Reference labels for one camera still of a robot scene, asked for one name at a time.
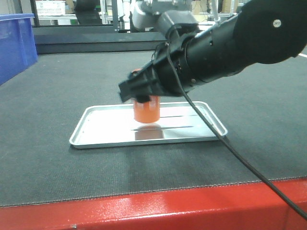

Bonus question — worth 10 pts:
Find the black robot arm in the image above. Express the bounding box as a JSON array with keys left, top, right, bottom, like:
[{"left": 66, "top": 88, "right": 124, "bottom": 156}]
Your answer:
[{"left": 119, "top": 0, "right": 307, "bottom": 103}]

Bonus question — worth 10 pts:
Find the black conveyor belt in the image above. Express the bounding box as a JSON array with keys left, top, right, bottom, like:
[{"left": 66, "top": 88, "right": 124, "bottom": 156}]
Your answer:
[{"left": 0, "top": 51, "right": 307, "bottom": 206}]

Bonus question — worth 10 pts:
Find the silver metal tray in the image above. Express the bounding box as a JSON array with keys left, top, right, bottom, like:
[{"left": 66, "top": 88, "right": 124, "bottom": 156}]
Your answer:
[{"left": 69, "top": 102, "right": 218, "bottom": 149}]

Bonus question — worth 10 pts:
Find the red conveyor frame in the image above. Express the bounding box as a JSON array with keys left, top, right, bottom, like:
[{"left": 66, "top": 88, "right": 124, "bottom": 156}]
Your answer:
[{"left": 0, "top": 182, "right": 307, "bottom": 230}]

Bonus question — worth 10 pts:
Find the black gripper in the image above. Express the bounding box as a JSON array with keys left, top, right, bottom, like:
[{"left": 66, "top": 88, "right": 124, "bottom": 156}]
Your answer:
[{"left": 118, "top": 61, "right": 187, "bottom": 103}]

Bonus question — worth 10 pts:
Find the orange capacitor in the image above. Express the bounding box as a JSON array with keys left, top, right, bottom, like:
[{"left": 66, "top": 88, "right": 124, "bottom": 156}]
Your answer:
[{"left": 131, "top": 69, "right": 161, "bottom": 124}]

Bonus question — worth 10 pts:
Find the blue bin on conveyor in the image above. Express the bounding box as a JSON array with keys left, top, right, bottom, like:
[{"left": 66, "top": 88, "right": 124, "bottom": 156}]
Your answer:
[{"left": 0, "top": 13, "right": 38, "bottom": 84}]

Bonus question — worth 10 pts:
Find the black cable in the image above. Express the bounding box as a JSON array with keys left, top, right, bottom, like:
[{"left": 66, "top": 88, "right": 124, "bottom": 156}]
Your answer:
[{"left": 165, "top": 42, "right": 307, "bottom": 221}]

